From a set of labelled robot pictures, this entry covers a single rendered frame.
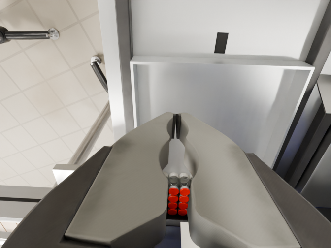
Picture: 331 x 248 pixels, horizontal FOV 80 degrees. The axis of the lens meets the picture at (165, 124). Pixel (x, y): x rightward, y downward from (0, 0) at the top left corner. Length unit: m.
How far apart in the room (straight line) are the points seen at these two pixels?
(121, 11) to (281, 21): 0.22
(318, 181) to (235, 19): 0.40
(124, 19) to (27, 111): 1.45
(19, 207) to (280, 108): 0.62
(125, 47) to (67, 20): 1.03
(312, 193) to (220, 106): 0.33
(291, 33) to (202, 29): 0.13
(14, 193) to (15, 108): 1.12
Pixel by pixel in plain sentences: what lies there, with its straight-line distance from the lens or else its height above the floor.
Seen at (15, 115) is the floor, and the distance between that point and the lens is 1.78.
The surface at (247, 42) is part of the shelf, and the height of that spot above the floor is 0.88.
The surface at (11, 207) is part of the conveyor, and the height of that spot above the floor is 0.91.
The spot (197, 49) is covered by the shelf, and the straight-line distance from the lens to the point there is 0.33.
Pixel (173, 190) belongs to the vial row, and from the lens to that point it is 0.42.
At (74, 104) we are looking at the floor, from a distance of 1.49.
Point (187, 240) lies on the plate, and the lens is 0.38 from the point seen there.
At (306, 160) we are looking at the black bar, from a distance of 0.48.
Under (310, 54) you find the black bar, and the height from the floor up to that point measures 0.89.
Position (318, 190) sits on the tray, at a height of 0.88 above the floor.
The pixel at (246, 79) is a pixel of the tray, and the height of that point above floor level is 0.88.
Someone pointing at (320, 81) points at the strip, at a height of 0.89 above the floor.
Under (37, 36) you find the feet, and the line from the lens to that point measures 1.33.
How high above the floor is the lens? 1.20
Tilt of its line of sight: 58 degrees down
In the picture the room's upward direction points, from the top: 177 degrees counter-clockwise
